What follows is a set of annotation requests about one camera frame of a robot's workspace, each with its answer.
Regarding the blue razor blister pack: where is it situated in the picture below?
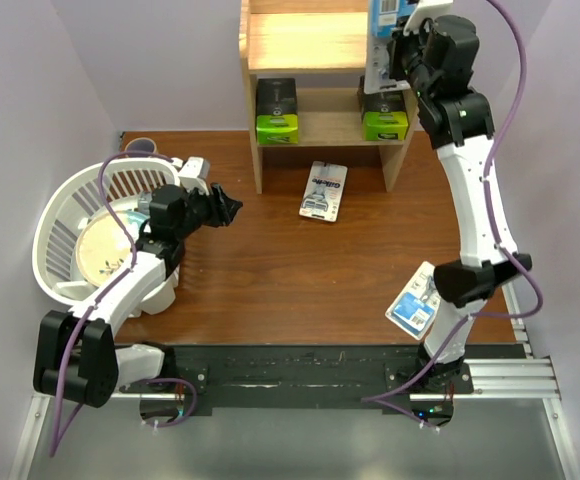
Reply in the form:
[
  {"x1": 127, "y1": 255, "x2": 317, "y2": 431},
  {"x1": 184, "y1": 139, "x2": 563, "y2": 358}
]
[
  {"x1": 363, "y1": 0, "x2": 418, "y2": 95},
  {"x1": 385, "y1": 261, "x2": 440, "y2": 340}
]

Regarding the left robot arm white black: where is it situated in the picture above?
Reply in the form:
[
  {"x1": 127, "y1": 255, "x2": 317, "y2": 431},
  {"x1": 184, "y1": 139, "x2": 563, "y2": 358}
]
[{"x1": 32, "y1": 183, "x2": 243, "y2": 408}]

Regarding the black green razor box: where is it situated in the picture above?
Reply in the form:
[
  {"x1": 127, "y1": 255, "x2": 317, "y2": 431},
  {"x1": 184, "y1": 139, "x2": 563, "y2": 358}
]
[
  {"x1": 357, "y1": 75, "x2": 409, "y2": 142},
  {"x1": 255, "y1": 78, "x2": 299, "y2": 145}
]

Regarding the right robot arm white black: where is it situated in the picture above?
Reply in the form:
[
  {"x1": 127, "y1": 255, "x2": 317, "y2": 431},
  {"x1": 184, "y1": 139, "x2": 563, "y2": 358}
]
[{"x1": 390, "y1": 6, "x2": 532, "y2": 393}]

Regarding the white bowl under basket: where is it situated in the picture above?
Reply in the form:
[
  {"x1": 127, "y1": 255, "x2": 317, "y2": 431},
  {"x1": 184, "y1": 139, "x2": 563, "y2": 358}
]
[{"x1": 130, "y1": 269, "x2": 179, "y2": 318}]

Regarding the grey cup in basket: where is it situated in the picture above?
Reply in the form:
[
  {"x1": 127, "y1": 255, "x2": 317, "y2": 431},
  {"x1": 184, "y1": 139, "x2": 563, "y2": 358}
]
[{"x1": 136, "y1": 192, "x2": 152, "y2": 215}]

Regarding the cream and teal plate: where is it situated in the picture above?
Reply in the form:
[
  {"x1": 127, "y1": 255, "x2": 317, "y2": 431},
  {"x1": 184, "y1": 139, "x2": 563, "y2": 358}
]
[{"x1": 76, "y1": 213, "x2": 131, "y2": 287}]

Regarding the white plastic slatted basket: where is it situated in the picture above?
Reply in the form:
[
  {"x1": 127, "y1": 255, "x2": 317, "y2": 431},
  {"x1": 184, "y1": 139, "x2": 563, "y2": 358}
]
[{"x1": 32, "y1": 154, "x2": 180, "y2": 307}]

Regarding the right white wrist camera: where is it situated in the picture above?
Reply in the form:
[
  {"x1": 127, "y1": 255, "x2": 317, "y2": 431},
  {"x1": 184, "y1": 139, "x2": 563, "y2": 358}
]
[{"x1": 403, "y1": 0, "x2": 454, "y2": 36}]

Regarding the aluminium frame rail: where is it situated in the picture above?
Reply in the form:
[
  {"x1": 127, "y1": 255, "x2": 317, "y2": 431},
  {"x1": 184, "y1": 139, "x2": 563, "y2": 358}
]
[{"x1": 7, "y1": 132, "x2": 580, "y2": 480}]

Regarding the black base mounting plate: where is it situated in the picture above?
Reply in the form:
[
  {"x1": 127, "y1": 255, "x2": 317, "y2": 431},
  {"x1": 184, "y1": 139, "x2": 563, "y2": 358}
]
[{"x1": 118, "y1": 343, "x2": 475, "y2": 421}]

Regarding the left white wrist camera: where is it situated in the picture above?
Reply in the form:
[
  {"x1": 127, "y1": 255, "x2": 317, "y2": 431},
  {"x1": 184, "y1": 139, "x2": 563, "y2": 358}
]
[{"x1": 172, "y1": 156, "x2": 210, "y2": 195}]

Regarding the white Gillette razor blister pack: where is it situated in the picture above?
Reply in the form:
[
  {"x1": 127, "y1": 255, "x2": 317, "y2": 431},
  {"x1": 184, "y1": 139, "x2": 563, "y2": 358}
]
[{"x1": 299, "y1": 161, "x2": 348, "y2": 223}]

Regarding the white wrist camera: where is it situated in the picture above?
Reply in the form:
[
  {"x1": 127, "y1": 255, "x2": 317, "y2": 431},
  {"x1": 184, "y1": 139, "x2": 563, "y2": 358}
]
[
  {"x1": 172, "y1": 156, "x2": 210, "y2": 195},
  {"x1": 403, "y1": 0, "x2": 454, "y2": 36}
]

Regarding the purple and pink mug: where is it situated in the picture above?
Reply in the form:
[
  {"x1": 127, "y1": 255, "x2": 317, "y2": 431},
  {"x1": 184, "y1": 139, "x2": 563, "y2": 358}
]
[{"x1": 124, "y1": 137, "x2": 158, "y2": 154}]

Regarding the wooden two-tier shelf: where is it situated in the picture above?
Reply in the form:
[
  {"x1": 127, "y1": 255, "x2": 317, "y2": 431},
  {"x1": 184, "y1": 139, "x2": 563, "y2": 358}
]
[{"x1": 238, "y1": 0, "x2": 429, "y2": 195}]

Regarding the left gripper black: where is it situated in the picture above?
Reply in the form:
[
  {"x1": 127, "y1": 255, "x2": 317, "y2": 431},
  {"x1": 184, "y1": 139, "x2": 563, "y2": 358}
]
[{"x1": 175, "y1": 182, "x2": 242, "y2": 240}]

